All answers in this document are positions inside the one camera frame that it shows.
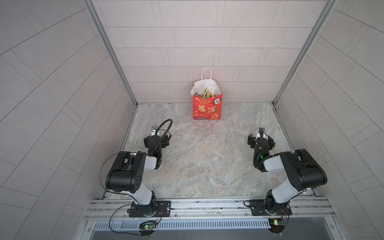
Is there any red paper gift bag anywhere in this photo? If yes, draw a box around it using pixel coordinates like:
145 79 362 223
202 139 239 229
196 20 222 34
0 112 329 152
190 68 224 121

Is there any yellow snack packet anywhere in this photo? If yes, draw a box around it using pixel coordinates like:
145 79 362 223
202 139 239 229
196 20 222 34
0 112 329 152
203 89 212 99

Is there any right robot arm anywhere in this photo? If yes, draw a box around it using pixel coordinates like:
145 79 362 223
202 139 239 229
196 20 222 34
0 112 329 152
247 128 328 216

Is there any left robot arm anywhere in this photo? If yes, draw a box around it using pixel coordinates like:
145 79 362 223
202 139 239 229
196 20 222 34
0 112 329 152
101 119 173 218

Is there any left green circuit board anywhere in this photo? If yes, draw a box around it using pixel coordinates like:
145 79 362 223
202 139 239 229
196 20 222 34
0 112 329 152
139 221 157 231

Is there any right circuit board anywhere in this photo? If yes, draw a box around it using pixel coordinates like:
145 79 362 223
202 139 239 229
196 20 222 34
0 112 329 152
268 219 286 234

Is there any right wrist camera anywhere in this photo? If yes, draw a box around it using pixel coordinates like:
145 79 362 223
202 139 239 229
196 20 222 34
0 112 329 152
259 128 265 138

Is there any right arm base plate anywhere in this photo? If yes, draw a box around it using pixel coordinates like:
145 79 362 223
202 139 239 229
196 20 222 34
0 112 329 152
248 200 292 216

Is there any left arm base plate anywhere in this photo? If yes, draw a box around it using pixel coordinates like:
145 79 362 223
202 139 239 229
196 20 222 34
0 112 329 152
127 201 172 218

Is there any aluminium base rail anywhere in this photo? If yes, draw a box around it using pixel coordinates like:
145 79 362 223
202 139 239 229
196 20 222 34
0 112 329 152
84 196 335 220

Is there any right aluminium corner post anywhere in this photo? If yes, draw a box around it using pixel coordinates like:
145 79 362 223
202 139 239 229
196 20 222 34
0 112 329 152
273 0 338 106

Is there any aluminium corner post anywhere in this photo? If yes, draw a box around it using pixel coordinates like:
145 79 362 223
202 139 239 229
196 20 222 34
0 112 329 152
273 0 338 106
84 0 138 108

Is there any left aluminium corner post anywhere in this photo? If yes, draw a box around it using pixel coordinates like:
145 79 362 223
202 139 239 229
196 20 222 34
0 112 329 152
84 0 138 108

